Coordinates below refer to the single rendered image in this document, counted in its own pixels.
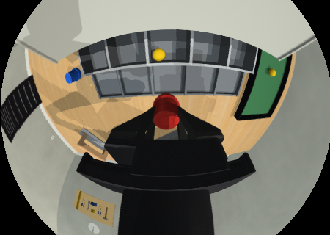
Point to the red plug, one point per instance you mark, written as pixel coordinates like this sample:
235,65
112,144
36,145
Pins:
166,114

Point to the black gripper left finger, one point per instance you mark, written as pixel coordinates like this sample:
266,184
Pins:
137,127

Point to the green tray with black rim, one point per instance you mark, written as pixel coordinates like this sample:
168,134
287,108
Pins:
262,95

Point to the yellow ball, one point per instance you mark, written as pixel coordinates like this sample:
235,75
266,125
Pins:
272,72
158,54

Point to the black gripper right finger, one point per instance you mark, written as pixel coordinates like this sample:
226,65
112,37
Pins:
196,128

